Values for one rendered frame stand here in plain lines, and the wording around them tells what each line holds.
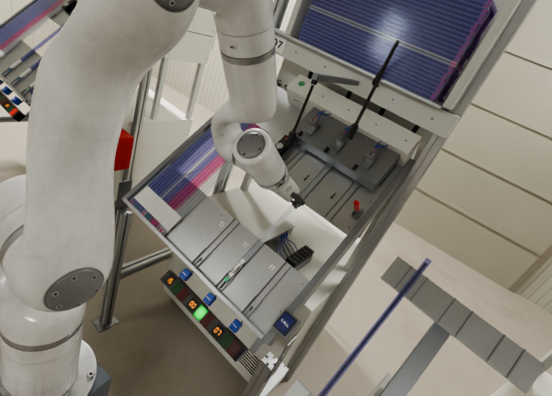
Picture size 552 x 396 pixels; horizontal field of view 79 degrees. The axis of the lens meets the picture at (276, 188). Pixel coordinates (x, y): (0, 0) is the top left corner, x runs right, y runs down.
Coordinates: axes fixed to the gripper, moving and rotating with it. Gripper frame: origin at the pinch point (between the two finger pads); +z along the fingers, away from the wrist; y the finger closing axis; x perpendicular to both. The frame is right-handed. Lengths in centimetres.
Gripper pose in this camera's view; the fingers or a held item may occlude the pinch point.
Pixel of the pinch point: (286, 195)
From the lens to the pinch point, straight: 96.5
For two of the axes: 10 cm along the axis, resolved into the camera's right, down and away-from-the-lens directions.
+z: 2.5, 3.4, 9.1
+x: -6.3, 7.7, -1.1
